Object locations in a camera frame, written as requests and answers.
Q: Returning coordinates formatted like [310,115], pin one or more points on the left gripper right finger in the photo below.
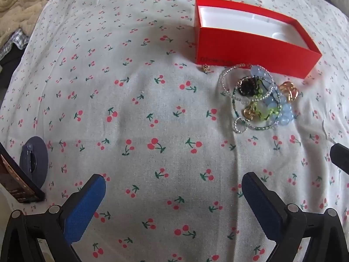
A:
[266,205]

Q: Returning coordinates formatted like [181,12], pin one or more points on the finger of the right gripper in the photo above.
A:
[339,155]

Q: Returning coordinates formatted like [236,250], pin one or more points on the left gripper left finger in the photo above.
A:
[81,206]

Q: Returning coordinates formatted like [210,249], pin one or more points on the small gold charm earring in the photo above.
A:
[205,68]

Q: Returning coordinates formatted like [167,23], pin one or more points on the red jewelry box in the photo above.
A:
[229,33]

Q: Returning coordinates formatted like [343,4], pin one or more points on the dark round disc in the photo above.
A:
[34,160]

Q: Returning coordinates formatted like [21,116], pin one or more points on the dark brown box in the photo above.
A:
[16,182]

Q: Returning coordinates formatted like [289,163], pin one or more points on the cherry print bedsheet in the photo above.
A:
[111,88]

